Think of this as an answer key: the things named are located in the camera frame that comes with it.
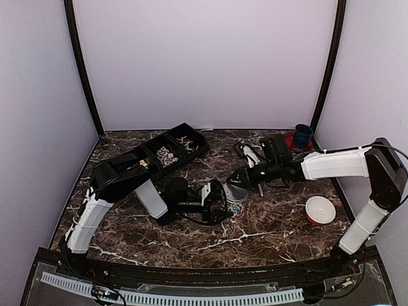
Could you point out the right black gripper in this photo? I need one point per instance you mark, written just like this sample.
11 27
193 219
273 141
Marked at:
246 180

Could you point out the black three-compartment candy tray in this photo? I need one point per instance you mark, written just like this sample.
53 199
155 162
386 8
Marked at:
170 150

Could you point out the blue mug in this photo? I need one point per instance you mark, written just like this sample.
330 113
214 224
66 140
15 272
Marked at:
302 136

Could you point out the clear plastic cup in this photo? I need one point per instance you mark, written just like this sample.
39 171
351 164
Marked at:
237 208

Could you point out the red plate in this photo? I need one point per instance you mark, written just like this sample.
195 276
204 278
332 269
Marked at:
289 142

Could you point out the left black frame post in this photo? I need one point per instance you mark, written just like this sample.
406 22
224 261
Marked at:
80 65

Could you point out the right circuit board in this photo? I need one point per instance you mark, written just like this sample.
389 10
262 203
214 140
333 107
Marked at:
344 283

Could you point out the swirl lollipops pile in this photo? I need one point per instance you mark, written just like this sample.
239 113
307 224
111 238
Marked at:
166 157

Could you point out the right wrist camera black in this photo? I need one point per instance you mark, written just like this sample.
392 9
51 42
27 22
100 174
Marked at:
276 149

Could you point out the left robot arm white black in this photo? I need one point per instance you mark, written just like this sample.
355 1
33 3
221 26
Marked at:
114 179

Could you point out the black frame post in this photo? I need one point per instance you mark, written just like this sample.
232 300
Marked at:
330 64
80 65

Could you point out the circuit board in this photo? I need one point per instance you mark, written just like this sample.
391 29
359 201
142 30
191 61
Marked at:
103 293
344 283

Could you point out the right black frame post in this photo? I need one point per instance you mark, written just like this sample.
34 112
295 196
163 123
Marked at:
330 64

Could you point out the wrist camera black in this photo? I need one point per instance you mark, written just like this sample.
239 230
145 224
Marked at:
276 149
176 191

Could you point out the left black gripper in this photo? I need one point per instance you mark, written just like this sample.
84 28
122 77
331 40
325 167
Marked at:
208 200

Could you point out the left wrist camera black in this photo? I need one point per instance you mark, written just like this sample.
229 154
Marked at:
176 191

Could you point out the clear plastic lid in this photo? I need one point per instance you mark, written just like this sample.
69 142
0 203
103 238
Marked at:
234 194

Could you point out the orange white bowl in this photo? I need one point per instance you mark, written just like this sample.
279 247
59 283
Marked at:
320 211

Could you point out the star candies pile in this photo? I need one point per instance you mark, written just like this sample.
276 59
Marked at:
145 163

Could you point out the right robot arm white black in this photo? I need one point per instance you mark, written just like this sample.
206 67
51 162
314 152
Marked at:
378 162

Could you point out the stick candies pile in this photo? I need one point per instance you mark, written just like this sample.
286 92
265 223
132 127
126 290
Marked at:
188 144

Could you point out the left circuit board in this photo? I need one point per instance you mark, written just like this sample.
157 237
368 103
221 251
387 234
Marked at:
103 293

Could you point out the black front table rail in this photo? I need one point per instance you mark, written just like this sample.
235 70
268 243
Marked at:
306 273

